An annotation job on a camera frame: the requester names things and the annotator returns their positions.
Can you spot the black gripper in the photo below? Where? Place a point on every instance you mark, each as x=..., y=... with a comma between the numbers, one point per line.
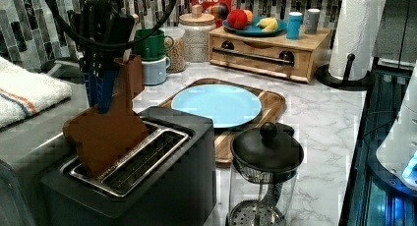
x=104, y=24

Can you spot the paper towel roll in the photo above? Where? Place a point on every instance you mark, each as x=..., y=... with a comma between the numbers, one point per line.
x=356, y=33

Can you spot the black paper towel holder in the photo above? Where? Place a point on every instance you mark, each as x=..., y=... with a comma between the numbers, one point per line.
x=323, y=76

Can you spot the light blue mug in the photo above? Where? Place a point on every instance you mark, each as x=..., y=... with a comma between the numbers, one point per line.
x=154, y=72

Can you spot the orange fruit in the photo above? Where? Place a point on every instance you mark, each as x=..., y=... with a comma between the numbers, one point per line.
x=250, y=16

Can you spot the black french press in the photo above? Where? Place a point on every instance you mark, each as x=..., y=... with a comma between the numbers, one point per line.
x=263, y=175

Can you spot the glass jar wooden lid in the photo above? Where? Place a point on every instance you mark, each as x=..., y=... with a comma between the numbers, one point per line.
x=197, y=26

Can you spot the black toaster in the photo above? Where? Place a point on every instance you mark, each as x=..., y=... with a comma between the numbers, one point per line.
x=167, y=180

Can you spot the brown toast slice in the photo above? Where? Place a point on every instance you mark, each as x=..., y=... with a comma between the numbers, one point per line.
x=102, y=139

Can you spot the light blue plate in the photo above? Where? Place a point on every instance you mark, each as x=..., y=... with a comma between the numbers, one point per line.
x=227, y=105

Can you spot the yellow banana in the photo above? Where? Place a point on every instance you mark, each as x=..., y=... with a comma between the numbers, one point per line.
x=268, y=24

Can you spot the wooden drawer box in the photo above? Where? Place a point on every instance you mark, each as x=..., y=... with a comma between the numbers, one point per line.
x=275, y=56

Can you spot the froot loops cereal box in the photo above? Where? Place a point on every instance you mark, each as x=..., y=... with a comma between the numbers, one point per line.
x=218, y=8

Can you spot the glass jar of grains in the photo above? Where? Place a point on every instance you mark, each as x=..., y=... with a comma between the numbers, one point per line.
x=176, y=48

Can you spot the white striped towel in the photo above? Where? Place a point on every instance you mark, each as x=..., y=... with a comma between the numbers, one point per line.
x=24, y=94

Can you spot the blue shaker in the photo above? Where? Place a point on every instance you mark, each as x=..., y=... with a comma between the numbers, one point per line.
x=294, y=24

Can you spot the green mug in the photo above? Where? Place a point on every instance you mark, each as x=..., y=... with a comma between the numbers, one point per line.
x=152, y=48

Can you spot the dark blue plate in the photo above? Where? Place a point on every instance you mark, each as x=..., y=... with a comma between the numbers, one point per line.
x=254, y=31

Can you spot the red apple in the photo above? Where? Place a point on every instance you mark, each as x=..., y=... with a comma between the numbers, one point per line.
x=237, y=19

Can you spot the grey shaker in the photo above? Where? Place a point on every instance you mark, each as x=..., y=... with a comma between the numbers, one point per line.
x=312, y=20

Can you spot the wooden cutting board tray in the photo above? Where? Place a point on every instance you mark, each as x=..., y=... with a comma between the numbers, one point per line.
x=273, y=106

